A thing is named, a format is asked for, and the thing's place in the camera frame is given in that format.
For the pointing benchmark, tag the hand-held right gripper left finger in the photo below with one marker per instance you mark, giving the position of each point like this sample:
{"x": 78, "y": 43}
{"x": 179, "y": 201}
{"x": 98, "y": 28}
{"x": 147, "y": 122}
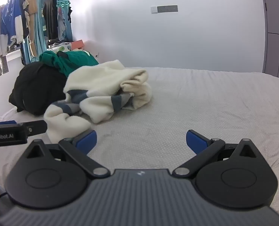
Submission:
{"x": 86, "y": 141}

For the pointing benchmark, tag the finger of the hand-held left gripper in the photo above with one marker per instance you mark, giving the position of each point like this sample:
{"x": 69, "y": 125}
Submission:
{"x": 37, "y": 126}
{"x": 3, "y": 122}

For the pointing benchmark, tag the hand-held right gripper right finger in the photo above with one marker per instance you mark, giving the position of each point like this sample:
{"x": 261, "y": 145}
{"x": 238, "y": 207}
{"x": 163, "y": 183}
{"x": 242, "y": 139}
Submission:
{"x": 196, "y": 141}

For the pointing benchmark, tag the cream sweater with blue stripes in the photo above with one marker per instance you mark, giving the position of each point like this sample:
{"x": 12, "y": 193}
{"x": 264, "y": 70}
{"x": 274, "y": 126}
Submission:
{"x": 102, "y": 82}

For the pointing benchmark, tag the row of hanging clothes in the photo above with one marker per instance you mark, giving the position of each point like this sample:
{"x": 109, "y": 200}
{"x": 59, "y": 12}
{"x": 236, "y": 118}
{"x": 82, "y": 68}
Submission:
{"x": 5, "y": 21}

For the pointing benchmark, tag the black garment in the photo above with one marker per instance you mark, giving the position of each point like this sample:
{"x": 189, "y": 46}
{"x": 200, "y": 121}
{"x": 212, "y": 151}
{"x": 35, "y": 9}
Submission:
{"x": 36, "y": 87}

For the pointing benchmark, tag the green garment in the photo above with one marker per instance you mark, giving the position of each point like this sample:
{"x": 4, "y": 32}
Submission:
{"x": 76, "y": 61}

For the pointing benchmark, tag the white patterned cloth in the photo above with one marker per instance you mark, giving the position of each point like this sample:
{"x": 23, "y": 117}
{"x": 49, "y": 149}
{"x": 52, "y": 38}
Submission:
{"x": 59, "y": 47}

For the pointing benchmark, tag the orange box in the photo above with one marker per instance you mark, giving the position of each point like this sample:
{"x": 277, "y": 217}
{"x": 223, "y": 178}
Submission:
{"x": 78, "y": 44}

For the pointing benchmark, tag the grey wardrobe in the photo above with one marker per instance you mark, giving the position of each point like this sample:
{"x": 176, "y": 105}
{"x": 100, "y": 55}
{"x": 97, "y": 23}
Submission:
{"x": 275, "y": 16}

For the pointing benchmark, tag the grey wall socket panel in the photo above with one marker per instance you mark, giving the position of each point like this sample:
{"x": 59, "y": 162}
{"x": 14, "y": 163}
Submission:
{"x": 167, "y": 8}

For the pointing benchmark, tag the white wall switch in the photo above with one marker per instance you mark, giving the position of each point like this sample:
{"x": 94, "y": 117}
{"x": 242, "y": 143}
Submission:
{"x": 154, "y": 9}

